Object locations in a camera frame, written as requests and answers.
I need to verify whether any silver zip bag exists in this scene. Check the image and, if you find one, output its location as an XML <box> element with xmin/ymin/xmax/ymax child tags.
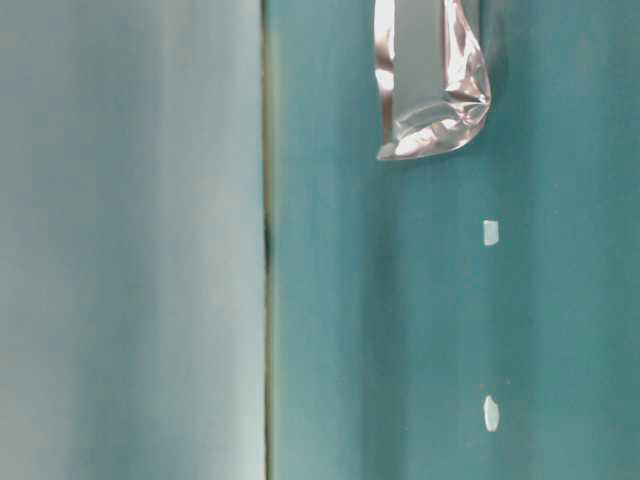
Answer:
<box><xmin>373</xmin><ymin>0</ymin><xmax>492</xmax><ymax>161</ymax></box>

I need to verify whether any upper white tape mark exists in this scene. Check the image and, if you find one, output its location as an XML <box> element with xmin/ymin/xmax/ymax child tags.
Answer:
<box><xmin>483</xmin><ymin>220</ymin><xmax>500</xmax><ymax>247</ymax></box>

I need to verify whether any white tape mark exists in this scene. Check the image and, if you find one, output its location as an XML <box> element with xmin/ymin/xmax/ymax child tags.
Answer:
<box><xmin>483</xmin><ymin>395</ymin><xmax>500</xmax><ymax>432</ymax></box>
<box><xmin>483</xmin><ymin>220</ymin><xmax>500</xmax><ymax>247</ymax></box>

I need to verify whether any lower white tape mark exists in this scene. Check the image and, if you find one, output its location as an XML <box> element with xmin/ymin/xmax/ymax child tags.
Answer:
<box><xmin>483</xmin><ymin>395</ymin><xmax>500</xmax><ymax>432</ymax></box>

